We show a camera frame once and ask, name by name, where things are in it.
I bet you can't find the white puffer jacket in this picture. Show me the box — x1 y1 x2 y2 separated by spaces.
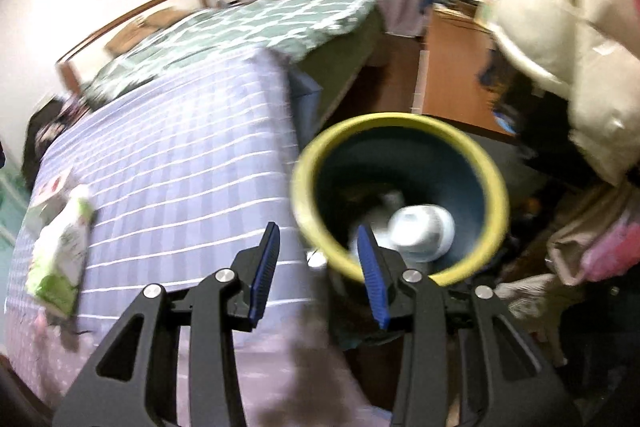
487 0 638 185

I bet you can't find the wooden headboard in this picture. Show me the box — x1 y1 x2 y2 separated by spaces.
55 0 208 95

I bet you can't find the brown pillow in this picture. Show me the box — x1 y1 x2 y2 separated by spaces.
142 7 178 28
107 27 146 52

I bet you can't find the dark green bed base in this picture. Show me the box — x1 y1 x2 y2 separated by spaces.
300 4 388 118

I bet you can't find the pink floral cloth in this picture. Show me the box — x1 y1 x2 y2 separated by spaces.
585 207 640 283

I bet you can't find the blue patterned cloth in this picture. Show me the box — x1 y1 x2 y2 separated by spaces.
477 52 521 138

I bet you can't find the black garment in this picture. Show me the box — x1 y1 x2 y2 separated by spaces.
520 72 601 180

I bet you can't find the green patterned duvet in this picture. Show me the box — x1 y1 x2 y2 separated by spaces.
82 0 376 100

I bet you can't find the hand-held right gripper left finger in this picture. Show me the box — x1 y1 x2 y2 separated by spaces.
52 222 281 427

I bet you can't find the blue checked cloth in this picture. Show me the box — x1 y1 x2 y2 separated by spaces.
10 47 321 408

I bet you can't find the white plastic cup container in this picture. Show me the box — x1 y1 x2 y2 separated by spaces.
387 204 457 263

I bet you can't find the green and white pouch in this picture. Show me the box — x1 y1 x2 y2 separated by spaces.
25 184 96 320

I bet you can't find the red and white carton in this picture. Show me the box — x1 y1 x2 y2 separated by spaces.
31 166 75 208

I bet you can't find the wooden desk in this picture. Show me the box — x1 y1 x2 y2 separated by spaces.
412 4 518 138

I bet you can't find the blue grey table frame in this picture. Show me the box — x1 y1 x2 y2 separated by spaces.
287 67 323 142

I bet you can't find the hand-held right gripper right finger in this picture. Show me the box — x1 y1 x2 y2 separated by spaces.
356 224 583 427

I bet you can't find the yellow rimmed dark bin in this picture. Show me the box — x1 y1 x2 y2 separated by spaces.
291 113 510 348

